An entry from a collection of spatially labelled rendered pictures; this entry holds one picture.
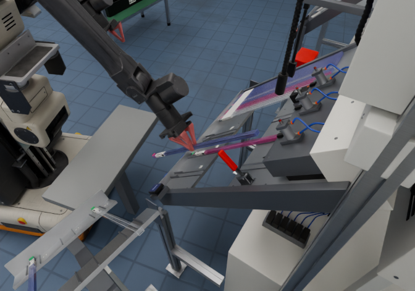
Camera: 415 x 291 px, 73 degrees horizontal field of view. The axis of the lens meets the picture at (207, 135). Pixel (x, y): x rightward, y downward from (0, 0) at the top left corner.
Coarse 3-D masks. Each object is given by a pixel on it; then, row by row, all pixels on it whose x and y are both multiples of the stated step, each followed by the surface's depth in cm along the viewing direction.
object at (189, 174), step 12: (228, 120) 118; (240, 120) 109; (216, 132) 116; (228, 132) 107; (192, 156) 108; (204, 156) 102; (216, 156) 96; (180, 168) 108; (192, 168) 100; (204, 168) 93; (180, 180) 98; (192, 180) 91
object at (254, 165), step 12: (348, 60) 91; (288, 108) 90; (276, 120) 87; (276, 132) 81; (264, 144) 80; (252, 156) 78; (264, 156) 74; (240, 168) 77; (252, 168) 73; (264, 168) 69; (264, 180) 65; (276, 180) 62; (288, 180) 59; (300, 180) 57; (312, 180) 54; (324, 180) 52
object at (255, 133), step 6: (246, 132) 66; (252, 132) 64; (258, 132) 64; (222, 138) 73; (228, 138) 70; (234, 138) 69; (240, 138) 67; (198, 144) 81; (204, 144) 78; (210, 144) 76; (216, 144) 75; (174, 150) 91; (180, 150) 88; (186, 150) 86
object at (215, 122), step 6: (222, 114) 127; (216, 120) 124; (210, 126) 121; (204, 132) 119; (210, 132) 121; (198, 138) 117; (204, 138) 118; (186, 156) 111; (180, 162) 109; (174, 168) 107; (168, 174) 105; (174, 174) 107; (162, 180) 103; (168, 180) 105
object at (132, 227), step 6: (102, 210) 86; (102, 216) 83; (108, 216) 75; (114, 216) 72; (114, 222) 70; (120, 222) 64; (126, 222) 62; (126, 228) 61; (132, 228) 57; (138, 228) 55; (138, 234) 54
